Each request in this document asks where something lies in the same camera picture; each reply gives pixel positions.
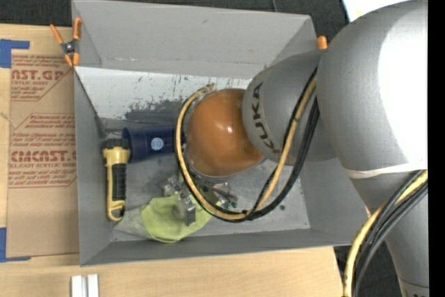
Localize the yellow-green cloth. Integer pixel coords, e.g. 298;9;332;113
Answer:
140;193;213;243

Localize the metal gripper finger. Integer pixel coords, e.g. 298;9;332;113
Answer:
160;175;184;198
173;194;198;227

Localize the brown cardboard board, red print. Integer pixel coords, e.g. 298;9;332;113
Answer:
0;23;81;259

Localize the yellow and black flashlight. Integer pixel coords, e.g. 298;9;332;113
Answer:
101;138;133;223

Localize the grey metal bin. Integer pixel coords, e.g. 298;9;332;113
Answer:
71;0;370;267

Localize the dark blue cylinder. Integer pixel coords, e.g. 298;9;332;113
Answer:
121;126;186;163

